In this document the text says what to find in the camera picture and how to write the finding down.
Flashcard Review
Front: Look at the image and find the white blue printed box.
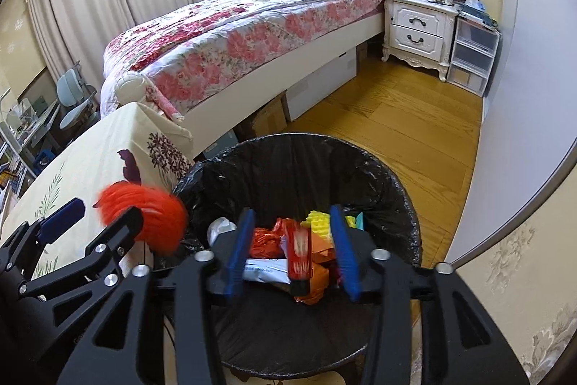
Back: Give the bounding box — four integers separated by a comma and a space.
243, 258, 291, 283

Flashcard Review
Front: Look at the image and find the clear plastic drawer unit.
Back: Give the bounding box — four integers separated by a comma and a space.
446, 15, 502, 97

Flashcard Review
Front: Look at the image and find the white plastic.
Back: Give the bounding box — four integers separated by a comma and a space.
206, 217, 238, 249

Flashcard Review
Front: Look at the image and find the white under-bed box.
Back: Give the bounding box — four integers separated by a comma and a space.
286, 47, 359, 122

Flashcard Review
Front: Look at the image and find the dark-capped red label bottle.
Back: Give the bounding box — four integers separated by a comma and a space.
287, 224, 313, 296

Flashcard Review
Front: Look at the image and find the black-lined trash bin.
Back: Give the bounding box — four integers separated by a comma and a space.
169, 133, 422, 383

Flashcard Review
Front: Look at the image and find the orange snack packet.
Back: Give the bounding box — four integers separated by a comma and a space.
293, 232, 336, 305

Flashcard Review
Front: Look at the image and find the brown cardboard box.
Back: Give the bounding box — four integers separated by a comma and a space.
237, 92, 291, 140

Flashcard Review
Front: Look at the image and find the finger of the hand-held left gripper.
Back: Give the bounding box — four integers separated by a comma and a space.
0, 198, 86, 282
18, 206, 146, 300

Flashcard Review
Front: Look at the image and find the pink floral quilt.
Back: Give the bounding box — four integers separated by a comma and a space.
100, 0, 389, 119

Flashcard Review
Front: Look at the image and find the red mesh bag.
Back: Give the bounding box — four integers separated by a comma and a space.
94, 182, 190, 255

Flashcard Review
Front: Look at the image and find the grey-blue desk chair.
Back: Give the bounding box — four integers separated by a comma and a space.
56, 60, 102, 142

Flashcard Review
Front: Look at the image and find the orange-red plastic bag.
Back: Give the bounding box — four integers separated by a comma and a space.
250, 218, 294, 262

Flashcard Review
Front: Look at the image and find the cluttered study desk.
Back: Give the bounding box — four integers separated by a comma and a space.
0, 94, 61, 205

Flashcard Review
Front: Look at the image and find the white two-drawer nightstand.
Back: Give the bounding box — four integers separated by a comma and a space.
381, 0, 458, 83

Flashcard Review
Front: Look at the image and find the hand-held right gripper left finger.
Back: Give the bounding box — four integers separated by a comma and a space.
56, 208, 257, 385

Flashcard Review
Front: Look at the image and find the yellow foam net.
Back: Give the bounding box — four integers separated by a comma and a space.
305, 210, 335, 248

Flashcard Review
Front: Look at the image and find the table with floral cloth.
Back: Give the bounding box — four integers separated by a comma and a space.
0, 102, 194, 282

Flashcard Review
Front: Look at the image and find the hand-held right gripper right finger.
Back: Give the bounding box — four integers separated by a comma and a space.
329, 205, 529, 385

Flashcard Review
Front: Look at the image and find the grey sliding wardrobe door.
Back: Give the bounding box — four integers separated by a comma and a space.
444, 0, 577, 268

